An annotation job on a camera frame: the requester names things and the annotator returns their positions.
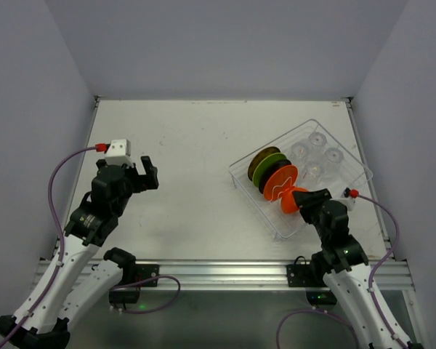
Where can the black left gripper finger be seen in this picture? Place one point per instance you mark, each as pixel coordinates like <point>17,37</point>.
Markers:
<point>130,172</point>
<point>150,170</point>

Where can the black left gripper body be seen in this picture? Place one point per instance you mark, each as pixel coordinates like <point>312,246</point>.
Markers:
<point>139,178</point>

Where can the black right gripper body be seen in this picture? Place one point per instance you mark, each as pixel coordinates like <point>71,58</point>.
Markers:
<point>313,205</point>

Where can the orange plastic bowl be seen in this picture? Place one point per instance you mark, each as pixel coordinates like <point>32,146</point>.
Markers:
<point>287,201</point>

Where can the orange plastic plate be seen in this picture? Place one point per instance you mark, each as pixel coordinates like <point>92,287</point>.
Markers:
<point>283,179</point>

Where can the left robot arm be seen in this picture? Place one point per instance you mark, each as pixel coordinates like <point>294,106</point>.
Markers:
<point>44,320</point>

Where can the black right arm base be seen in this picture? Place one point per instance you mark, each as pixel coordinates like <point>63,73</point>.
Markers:
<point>300,274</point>

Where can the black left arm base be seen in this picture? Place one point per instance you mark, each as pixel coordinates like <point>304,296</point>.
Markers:
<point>131,272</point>

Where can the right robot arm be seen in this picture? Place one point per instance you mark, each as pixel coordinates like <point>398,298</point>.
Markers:
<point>343,266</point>

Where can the clear plastic cup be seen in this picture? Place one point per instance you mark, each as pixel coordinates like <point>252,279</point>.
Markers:
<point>300,152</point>
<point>317,141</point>
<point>333,158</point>
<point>314,172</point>

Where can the black plastic plate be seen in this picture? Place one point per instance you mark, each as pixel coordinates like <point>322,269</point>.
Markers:
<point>270,171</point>

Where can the green plastic plate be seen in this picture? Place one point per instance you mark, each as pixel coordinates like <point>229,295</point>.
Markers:
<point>264,165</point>

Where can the dark olive plastic plate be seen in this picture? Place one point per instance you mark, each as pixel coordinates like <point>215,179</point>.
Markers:
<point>259,158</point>

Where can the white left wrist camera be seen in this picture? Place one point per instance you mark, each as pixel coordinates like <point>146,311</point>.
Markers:
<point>119,153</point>

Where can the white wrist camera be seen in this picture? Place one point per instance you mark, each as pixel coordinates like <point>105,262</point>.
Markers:
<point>119,153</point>
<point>348,198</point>

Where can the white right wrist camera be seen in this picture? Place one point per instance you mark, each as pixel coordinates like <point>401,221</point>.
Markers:
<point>348,198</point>

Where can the white wire dish rack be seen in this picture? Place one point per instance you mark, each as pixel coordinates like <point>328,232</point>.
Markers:
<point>351,174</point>

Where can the aluminium mounting rail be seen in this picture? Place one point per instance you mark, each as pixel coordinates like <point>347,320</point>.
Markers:
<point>225,275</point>

